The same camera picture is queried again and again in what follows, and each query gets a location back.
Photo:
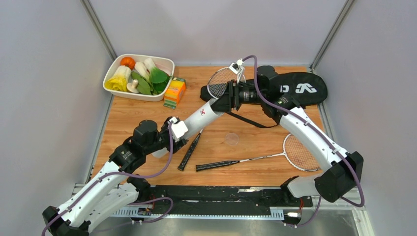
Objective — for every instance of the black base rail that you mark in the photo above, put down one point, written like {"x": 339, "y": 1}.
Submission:
{"x": 140, "y": 200}

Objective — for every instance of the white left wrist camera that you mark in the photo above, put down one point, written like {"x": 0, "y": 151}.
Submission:
{"x": 177, "y": 127}

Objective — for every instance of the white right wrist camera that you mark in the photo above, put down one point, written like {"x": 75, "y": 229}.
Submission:
{"x": 237, "y": 66}

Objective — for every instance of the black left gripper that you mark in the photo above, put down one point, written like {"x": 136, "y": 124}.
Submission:
{"x": 176, "y": 147}

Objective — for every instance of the clear plastic tube lid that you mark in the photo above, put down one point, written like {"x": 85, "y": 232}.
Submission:
{"x": 232, "y": 139}

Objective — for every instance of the white toy bok choy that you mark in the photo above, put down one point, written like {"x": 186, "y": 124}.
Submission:
{"x": 142, "y": 70}

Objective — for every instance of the black racket bag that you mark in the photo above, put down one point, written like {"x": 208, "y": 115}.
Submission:
{"x": 306, "y": 88}

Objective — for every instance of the yellow toy cabbage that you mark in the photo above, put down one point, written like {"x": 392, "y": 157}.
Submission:
{"x": 119, "y": 80}

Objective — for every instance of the packaged colourful sponges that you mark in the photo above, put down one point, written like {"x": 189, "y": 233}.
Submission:
{"x": 174, "y": 92}

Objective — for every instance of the white shuttlecock tube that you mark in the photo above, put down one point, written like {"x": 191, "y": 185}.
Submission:
{"x": 195, "y": 122}

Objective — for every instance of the green toy bok choy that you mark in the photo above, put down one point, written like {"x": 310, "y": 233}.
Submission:
{"x": 157, "y": 77}

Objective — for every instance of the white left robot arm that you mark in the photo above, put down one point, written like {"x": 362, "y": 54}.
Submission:
{"x": 116, "y": 185}

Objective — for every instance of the white racket on bag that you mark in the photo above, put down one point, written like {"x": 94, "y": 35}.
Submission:
{"x": 220, "y": 88}

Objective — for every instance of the orange toy pumpkin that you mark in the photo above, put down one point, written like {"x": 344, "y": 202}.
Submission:
{"x": 128, "y": 62}

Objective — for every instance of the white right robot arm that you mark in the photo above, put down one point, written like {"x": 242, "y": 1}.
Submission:
{"x": 340, "y": 176}

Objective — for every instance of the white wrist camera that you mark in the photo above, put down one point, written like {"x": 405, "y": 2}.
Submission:
{"x": 237, "y": 66}
{"x": 177, "y": 127}

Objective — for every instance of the white racket with red strings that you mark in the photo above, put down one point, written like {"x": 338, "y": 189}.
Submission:
{"x": 293, "y": 150}

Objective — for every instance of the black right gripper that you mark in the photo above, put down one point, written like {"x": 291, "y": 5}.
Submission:
{"x": 231, "y": 99}

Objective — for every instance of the white plastic tray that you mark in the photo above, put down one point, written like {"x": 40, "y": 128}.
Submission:
{"x": 144, "y": 87}

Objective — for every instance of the toy mushroom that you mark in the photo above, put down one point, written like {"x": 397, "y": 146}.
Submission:
{"x": 132, "y": 86}

